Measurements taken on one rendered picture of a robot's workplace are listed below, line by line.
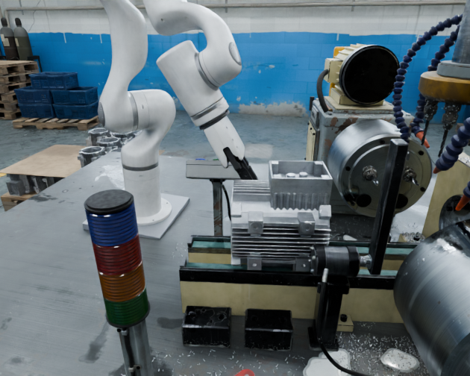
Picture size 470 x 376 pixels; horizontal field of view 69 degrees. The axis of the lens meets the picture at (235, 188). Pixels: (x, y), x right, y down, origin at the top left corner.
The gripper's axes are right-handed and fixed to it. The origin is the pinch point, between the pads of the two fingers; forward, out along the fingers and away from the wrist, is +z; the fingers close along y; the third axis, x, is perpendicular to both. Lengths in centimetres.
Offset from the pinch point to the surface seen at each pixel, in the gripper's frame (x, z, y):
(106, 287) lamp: -15.7, -8.6, 38.7
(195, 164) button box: -14.5, -4.8, -15.1
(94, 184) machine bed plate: -74, -8, -58
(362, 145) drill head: 27.2, 12.1, -15.3
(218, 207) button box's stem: -16.0, 10.1, -15.5
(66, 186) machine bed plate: -83, -13, -55
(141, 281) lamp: -12.5, -6.1, 36.6
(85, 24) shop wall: -254, -194, -609
